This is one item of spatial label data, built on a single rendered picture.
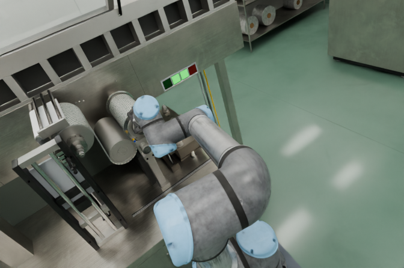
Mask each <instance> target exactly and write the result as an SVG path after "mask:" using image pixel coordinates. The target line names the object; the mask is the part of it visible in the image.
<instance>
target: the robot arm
mask: <svg viewBox="0 0 404 268"><path fill-rule="evenodd" d="M131 108H132V109H131V110H130V111H129V112H128V113H127V117H128V118H129V119H130V121H131V122H132V124H134V126H135V128H136V129H134V130H133V132H134V134H137V133H140V132H143V133H144V135H145V137H146V140H147V142H148V144H149V147H150V148H151V150H152V152H153V154H154V156H155V157H158V158H160V157H162V156H165V155H167V154H169V153H171V152H173V151H175V150H176V149H177V146H176V143H178V142H180V141H182V140H184V139H186V138H188V137H190V136H193V137H194V139H195V140H196V141H197V142H198V144H199V145H200V146H201V148H202V149H203V150H204V151H205V152H206V154H207V155H208V156H209V157H210V159H211V160H212V161H213V163H214V164H215V165H216V166H217V167H218V169H217V170H216V171H214V172H212V173H210V174H208V175H206V176H204V177H203V178H201V179H199V180H197V181H195V182H193V183H191V184H189V185H187V186H185V187H183V188H181V189H179V190H178V191H176V192H174V193H169V194H168V195H167V196H166V197H165V198H163V199H161V200H160V201H158V202H157V203H156V204H155V206H154V213H155V216H156V219H157V222H158V225H159V228H160V230H161V233H162V236H163V238H164V241H165V244H166V246H167V249H168V252H169V254H170V257H171V259H172V262H173V264H174V265H175V266H177V267H179V266H181V265H183V264H188V263H190V262H191V261H192V268H287V265H286V261H285V259H284V256H283V255H282V253H281V252H280V251H279V250H278V239H277V237H276V235H275V232H274V230H273V229H272V227H271V226H270V225H268V224H267V223H266V222H263V221H260V220H259V219H260V217H261V216H262V215H263V213H264V212H265V210H266V208H267V206H268V203H269V199H270V196H271V178H270V174H269V170H268V167H267V166H266V164H265V161H264V160H263V158H262V157H261V156H260V155H259V154H258V153H257V152H256V151H255V150H253V149H252V148H251V147H249V146H247V145H240V144H239V143H238V142H237V141H235V140H234V139H233V138H232V137H231V136H230V135H229V134H227V133H226V132H225V131H224V130H222V129H221V128H220V127H219V126H218V125H217V124H216V123H215V119H214V116H213V114H212V111H211V110H210V109H209V107H208V106H206V105H202V106H199V107H196V108H194V109H193V110H191V111H188V112H186V113H184V114H182V115H179V116H178V117H176V118H173V119H172V120H169V121H167V122H165V121H164V119H163V118H162V116H161V113H160V111H159V103H158V101H157V100H156V99H155V98H154V97H152V96H141V97H139V98H138V99H137V100H136V102H135V103H134V105H133V106H132V107H131ZM235 234H236V235H235ZM234 235H235V236H234ZM231 236H233V237H231ZM230 237H231V238H230Z"/></svg>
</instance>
